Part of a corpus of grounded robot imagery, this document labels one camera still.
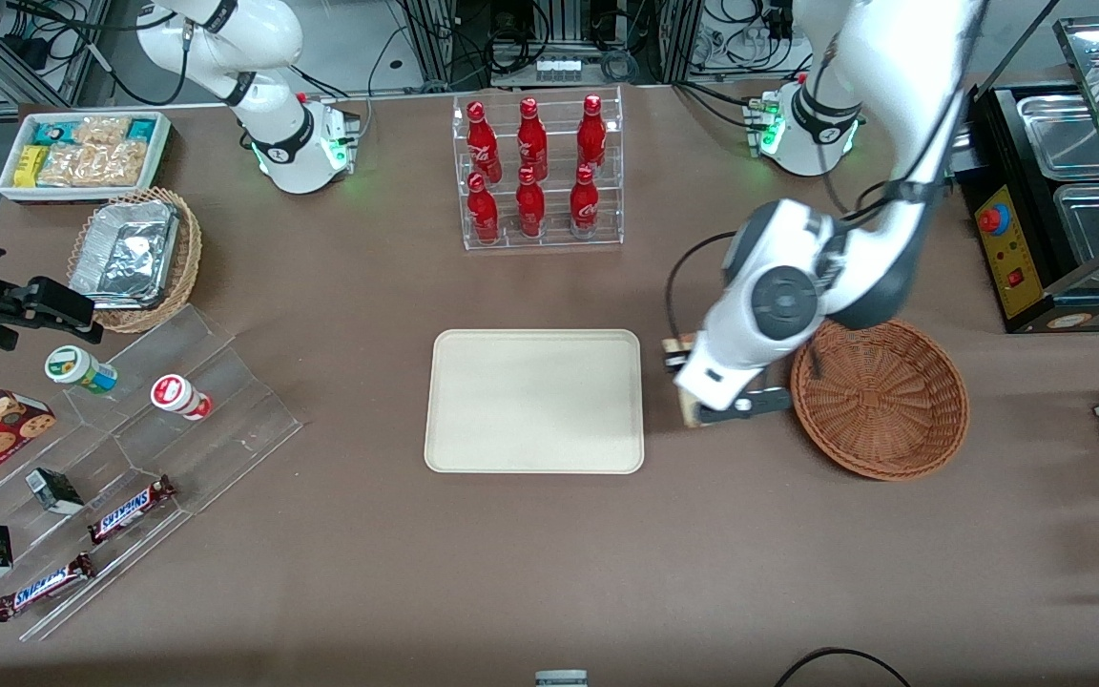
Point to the red lidded yogurt cup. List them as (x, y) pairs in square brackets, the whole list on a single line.
[(177, 396)]

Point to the white power strip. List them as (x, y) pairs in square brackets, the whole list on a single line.
[(559, 67)]

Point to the green lidded yogurt cup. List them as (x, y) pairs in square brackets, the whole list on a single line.
[(77, 369)]

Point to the teal snack pack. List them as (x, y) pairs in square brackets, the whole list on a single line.
[(141, 129), (55, 133)]

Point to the clear cracker pack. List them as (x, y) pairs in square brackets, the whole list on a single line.
[(103, 132), (68, 166), (120, 164)]

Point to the red round knob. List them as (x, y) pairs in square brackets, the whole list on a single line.
[(992, 219)]

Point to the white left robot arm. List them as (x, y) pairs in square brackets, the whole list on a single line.
[(778, 305)]

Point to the clear acrylic step display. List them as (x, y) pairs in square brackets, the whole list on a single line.
[(225, 420)]

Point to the aluminium frame rack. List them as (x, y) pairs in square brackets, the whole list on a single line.
[(435, 38)]

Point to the snickers chocolate bar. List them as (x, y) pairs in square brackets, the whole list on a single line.
[(130, 510), (44, 587)]

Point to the beige plastic tray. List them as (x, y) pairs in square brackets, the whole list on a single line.
[(533, 401)]

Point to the triangular sandwich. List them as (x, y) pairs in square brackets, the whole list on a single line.
[(689, 416)]

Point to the yellow snack pack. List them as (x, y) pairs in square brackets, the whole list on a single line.
[(30, 166)]

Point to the grey white small device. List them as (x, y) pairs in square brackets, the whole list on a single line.
[(561, 679)]

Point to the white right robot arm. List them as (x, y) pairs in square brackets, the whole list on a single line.
[(273, 38)]

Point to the aluminium foil container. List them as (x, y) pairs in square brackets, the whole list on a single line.
[(125, 253)]

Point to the brown wicker basket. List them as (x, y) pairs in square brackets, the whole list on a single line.
[(883, 410)]

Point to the red cola bottle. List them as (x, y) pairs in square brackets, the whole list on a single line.
[(532, 143), (591, 138), (483, 215), (585, 205), (530, 210), (483, 143)]

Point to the light wicker basket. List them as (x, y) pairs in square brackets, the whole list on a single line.
[(185, 258)]

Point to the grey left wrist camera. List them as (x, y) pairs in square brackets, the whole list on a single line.
[(769, 399)]

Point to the white rectangular snack tray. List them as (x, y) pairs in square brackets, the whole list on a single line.
[(160, 157)]

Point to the black food warmer cabinet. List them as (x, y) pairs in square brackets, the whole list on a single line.
[(1007, 258)]

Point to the clear acrylic bottle rack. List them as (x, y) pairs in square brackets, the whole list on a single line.
[(554, 239)]

